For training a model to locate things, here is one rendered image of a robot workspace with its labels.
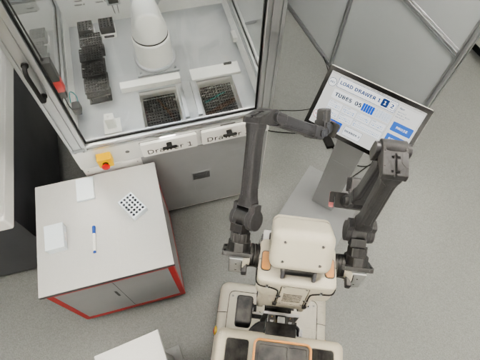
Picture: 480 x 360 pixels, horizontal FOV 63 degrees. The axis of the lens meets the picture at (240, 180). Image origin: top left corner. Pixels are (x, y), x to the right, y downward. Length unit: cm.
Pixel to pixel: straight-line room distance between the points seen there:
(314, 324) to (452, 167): 174
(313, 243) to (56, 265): 125
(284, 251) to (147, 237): 87
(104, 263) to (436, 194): 237
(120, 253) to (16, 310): 112
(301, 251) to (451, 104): 274
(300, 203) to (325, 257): 154
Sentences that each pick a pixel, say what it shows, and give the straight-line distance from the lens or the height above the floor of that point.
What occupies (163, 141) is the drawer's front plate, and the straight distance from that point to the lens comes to 204.
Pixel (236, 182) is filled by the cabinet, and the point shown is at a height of 26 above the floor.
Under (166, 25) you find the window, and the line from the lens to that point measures 157.
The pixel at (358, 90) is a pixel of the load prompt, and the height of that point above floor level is 116.
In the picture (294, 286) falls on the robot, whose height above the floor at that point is 123.
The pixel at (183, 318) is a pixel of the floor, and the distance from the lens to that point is 264.
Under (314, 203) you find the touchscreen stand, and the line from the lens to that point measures 287.
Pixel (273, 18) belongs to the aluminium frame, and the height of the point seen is 155.
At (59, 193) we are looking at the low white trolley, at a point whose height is 76.
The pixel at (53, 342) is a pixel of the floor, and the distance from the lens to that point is 282.
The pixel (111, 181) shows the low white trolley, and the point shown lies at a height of 76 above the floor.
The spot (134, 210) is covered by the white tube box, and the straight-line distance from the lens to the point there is 204.
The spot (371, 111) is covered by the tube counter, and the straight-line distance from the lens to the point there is 201.
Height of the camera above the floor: 259
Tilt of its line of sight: 62 degrees down
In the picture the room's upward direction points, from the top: 3 degrees clockwise
